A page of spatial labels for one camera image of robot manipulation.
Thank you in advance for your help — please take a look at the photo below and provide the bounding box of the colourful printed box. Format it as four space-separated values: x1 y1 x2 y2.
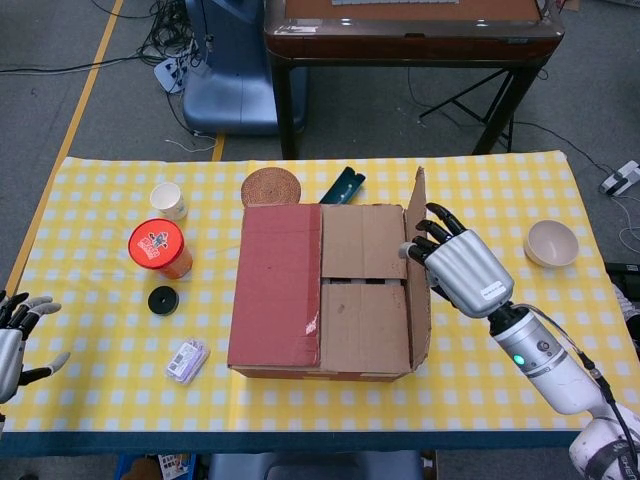
115 452 197 480

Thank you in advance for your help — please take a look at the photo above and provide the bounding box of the beige bowl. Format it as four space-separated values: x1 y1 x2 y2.
523 219 580 270

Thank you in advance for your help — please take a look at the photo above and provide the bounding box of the yellow checkered tablecloth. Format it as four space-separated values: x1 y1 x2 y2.
0 151 632 434

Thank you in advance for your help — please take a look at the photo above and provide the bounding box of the orange canister with red lid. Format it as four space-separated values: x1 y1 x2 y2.
127 218 194 280

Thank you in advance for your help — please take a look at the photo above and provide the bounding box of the round woven brown coaster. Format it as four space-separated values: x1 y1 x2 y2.
240 168 303 208

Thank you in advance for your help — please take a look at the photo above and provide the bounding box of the brown wooden mahjong table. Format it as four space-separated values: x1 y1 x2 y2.
263 0 566 160

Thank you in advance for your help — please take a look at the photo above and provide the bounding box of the clear box with purple items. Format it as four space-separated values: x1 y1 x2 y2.
165 338 210 385

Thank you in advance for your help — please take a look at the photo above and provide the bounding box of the white power strip with plugs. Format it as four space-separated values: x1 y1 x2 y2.
153 54 201 95

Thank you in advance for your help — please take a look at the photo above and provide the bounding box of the black round disc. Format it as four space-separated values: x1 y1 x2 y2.
147 285 180 317

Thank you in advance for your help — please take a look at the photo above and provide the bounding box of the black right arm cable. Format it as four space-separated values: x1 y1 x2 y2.
527 304 640 454

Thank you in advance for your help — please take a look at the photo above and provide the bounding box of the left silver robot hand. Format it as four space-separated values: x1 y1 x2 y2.
0 292 71 404

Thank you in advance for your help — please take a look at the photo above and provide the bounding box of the dark teal flat tray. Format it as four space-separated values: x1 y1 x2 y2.
318 166 368 205

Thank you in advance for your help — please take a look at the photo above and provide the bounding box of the blue machine base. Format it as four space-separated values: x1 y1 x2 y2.
182 0 309 136

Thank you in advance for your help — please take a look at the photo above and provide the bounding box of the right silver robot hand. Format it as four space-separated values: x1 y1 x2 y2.
398 202 515 320

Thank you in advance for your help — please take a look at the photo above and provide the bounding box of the black floor cable bundle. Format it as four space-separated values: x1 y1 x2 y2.
137 0 211 71

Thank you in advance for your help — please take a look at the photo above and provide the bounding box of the white paper cup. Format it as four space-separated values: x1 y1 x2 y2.
149 182 189 222

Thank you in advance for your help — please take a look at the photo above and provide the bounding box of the red-brown cardboard box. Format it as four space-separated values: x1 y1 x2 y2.
227 165 434 384

